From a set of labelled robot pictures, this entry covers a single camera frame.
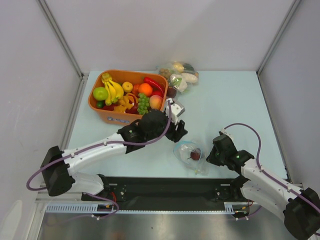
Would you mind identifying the green fake grapes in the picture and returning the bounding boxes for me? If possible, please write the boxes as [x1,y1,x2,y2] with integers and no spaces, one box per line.
[137,93,150,116]

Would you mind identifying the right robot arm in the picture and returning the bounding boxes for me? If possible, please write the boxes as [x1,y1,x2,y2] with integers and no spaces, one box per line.
[206,134,320,240]

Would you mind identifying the red fake chili pepper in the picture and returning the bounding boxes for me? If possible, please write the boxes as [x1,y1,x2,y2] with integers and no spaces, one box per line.
[143,77,165,96]

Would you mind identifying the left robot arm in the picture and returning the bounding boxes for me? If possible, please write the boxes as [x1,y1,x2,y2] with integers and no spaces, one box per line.
[41,110,188,200]

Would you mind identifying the yellow fake apple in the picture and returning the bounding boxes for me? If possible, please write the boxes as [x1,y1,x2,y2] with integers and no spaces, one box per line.
[122,81,134,93]

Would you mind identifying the yellow fake banana bunch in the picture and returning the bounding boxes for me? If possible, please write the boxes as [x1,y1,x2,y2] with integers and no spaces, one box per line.
[101,72,124,106]

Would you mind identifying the fake orange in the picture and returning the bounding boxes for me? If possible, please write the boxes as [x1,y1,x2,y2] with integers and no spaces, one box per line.
[138,83,153,97]

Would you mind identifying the green fake pear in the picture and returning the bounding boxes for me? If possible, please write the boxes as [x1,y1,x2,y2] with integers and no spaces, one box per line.
[93,87,109,101]

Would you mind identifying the fake peach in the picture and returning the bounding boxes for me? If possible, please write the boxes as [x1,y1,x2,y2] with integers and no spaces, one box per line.
[149,95,163,110]

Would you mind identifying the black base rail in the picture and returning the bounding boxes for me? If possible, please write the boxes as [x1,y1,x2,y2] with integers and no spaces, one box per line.
[97,176,248,212]

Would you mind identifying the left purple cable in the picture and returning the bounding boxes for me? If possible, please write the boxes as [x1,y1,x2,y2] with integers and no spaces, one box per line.
[26,99,173,222]

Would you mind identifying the dark red fake beet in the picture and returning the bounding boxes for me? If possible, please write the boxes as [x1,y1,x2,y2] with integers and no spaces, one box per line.
[188,148,202,161]

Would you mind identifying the orange plastic bin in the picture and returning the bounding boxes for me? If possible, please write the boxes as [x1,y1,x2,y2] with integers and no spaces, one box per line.
[88,69,168,125]

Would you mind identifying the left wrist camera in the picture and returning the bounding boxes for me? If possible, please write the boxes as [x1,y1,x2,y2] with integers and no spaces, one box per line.
[164,98,185,124]

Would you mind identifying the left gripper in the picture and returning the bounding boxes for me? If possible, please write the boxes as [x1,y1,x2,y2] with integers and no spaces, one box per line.
[145,107,187,142]

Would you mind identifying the yellow fake pepper ring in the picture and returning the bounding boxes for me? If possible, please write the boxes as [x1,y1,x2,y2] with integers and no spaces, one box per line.
[112,92,139,112]

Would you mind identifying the dark red fake plum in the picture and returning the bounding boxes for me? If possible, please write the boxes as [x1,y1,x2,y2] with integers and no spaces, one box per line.
[166,86,177,99]

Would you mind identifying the clear zip top bag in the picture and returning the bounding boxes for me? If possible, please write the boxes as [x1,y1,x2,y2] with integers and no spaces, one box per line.
[173,141,209,176]

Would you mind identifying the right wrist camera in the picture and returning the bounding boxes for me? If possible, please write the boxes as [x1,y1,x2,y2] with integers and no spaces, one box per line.
[219,128,234,140]

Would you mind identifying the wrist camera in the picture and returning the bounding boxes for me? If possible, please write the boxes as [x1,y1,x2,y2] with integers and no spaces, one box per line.
[164,98,185,124]
[219,128,234,140]

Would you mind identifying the red fake apple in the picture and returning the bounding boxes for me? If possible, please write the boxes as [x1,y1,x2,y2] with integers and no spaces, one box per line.
[151,90,164,98]

